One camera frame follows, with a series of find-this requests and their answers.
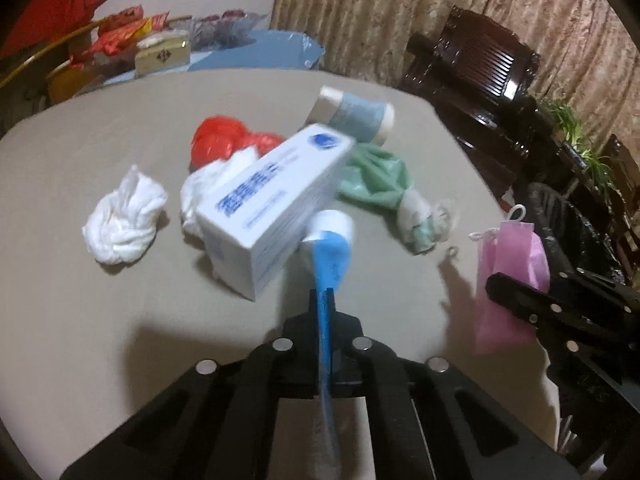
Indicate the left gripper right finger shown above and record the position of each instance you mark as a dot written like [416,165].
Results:
[428,420]

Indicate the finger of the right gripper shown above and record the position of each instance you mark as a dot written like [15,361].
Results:
[590,286]
[520,299]

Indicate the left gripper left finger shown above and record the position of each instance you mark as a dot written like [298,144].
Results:
[216,425]

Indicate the pink face mask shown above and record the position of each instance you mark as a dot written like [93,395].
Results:
[510,257]

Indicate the blue toothpaste tube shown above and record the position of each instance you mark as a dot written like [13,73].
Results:
[328,251]

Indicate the black trash bin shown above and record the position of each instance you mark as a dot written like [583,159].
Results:
[570,240]

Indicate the green potted plant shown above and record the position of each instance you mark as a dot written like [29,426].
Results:
[573,135]

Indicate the white blue carton box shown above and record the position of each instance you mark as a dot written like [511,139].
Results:
[253,223]

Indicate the crumpled white tissue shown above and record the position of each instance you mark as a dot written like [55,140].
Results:
[204,181]
[124,223]

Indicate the dark wooden armchair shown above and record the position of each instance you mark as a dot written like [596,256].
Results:
[477,76]

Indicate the light blue paper cup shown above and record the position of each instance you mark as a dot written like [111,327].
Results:
[364,120]

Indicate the red plastic bag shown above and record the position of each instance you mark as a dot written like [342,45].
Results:
[219,137]

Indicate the beige patterned curtain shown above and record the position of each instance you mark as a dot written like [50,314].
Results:
[587,58]

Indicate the beige tissue box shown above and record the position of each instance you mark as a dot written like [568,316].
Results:
[162,51]

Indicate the blue tablecloth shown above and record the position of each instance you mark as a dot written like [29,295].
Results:
[267,49]

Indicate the glass fruit bowl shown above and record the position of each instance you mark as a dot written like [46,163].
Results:
[219,31]

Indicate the red snack packets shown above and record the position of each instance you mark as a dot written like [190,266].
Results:
[119,31]

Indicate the red cloth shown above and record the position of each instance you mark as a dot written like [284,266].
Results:
[47,20]

